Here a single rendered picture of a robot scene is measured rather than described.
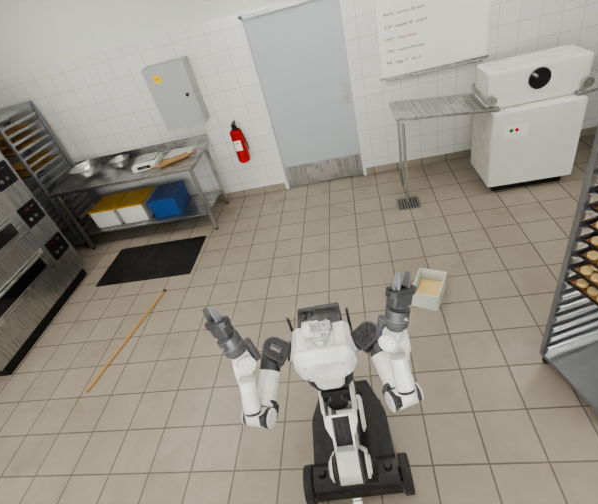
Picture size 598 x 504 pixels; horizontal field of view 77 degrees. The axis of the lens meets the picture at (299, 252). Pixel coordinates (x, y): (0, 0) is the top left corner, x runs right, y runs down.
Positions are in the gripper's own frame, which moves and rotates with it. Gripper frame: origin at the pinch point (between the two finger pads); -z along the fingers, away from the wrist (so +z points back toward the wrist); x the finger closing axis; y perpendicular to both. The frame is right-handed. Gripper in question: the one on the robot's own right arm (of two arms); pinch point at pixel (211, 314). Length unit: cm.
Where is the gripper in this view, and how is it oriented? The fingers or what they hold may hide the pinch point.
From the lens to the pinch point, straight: 144.8
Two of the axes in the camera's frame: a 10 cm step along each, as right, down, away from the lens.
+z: 4.7, 8.4, 2.7
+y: -5.2, 5.2, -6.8
